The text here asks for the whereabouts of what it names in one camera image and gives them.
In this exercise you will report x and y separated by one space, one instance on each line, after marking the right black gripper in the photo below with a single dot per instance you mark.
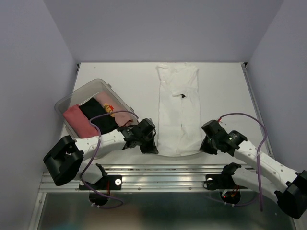
204 147

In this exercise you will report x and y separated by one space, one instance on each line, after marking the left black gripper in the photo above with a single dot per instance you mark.
151 148

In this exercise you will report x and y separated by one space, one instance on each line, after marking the white printed t-shirt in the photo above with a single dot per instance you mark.
179 120

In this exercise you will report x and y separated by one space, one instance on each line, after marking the clear plastic storage bin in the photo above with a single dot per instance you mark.
82 95

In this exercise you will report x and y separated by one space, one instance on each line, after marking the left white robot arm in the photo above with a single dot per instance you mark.
72 159

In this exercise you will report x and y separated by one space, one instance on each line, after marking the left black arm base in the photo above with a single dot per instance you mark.
103 180

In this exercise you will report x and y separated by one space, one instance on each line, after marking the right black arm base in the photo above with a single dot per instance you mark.
224 179

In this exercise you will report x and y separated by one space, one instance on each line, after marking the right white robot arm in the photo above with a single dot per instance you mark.
284 186

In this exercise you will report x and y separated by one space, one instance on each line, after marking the rolled pink printed t-shirt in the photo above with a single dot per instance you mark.
111 105

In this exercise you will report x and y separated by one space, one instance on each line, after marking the rolled black t-shirt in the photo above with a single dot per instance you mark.
93 108

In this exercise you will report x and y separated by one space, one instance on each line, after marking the rolled red t-shirt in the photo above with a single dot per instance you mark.
79 122

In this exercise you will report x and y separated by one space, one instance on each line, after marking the aluminium mounting rail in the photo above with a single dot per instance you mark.
158 178

